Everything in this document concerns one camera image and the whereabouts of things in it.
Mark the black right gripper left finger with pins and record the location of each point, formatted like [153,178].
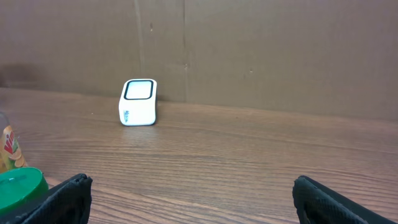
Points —
[66,203]

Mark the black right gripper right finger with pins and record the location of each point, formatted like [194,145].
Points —
[317,204]

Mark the white barcode scanner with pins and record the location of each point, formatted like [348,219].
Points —
[138,102]

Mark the green lid jar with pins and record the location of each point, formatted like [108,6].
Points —
[19,186]

